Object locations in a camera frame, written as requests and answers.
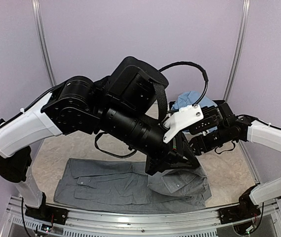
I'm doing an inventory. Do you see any grey long sleeve shirt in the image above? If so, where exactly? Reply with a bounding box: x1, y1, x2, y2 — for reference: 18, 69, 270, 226
53, 158, 212, 214

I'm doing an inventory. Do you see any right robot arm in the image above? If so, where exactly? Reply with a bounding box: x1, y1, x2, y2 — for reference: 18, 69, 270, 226
188, 101, 281, 219

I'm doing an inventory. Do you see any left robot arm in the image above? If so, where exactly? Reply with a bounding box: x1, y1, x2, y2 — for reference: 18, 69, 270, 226
0, 56, 200, 220

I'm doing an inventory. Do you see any light blue shirt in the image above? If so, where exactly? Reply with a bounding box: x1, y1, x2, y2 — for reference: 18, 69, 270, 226
171, 90, 219, 135

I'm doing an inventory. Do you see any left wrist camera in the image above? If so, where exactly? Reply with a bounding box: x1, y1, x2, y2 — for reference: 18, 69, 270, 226
157, 105, 218, 145

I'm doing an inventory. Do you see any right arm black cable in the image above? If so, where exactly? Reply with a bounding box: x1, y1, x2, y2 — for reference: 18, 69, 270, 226
214, 118, 281, 155

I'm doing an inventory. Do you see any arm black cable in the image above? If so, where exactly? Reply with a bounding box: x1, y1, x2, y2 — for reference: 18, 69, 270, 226
94, 61, 209, 158
214, 118, 281, 155

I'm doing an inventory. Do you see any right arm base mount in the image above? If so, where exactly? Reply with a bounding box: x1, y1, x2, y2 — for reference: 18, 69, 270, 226
218, 204, 261, 225

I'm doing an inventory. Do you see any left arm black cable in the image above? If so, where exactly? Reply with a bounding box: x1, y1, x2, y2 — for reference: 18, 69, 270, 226
94, 61, 209, 158

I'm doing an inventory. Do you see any right aluminium frame post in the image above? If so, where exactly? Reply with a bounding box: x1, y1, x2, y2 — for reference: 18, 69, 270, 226
223, 0, 250, 101

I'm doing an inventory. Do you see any aluminium frame post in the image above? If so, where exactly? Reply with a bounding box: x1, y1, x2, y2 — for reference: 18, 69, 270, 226
223, 0, 250, 101
31, 0, 56, 87

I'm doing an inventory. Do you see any front aluminium rail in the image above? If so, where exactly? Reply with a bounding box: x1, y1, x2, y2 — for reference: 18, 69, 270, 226
0, 197, 281, 237

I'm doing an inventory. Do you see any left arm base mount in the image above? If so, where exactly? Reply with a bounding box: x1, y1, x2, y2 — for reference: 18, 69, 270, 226
25, 205, 69, 225

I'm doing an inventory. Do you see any left aluminium frame post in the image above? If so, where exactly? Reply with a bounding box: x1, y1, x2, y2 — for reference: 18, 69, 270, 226
31, 0, 56, 87

